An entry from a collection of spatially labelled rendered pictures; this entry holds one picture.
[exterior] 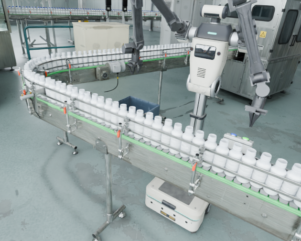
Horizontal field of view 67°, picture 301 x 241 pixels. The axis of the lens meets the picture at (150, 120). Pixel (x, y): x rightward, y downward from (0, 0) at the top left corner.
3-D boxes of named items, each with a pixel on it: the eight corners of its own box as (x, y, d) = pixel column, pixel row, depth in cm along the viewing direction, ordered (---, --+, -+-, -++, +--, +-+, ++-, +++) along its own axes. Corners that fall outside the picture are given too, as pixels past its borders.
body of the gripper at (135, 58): (127, 63, 166) (127, 52, 162) (135, 60, 173) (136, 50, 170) (134, 65, 162) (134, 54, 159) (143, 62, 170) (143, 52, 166)
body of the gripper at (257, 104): (266, 114, 107) (271, 99, 106) (243, 108, 112) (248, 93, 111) (266, 114, 113) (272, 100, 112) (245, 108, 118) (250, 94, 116)
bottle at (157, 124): (163, 143, 128) (166, 116, 120) (157, 147, 124) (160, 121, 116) (154, 139, 131) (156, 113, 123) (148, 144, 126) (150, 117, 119)
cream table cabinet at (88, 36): (116, 69, 615) (115, 22, 560) (128, 75, 573) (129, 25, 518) (76, 74, 553) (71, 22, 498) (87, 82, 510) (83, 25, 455)
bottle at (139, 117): (134, 133, 135) (134, 108, 128) (144, 134, 136) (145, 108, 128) (133, 138, 130) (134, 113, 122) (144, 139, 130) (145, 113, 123)
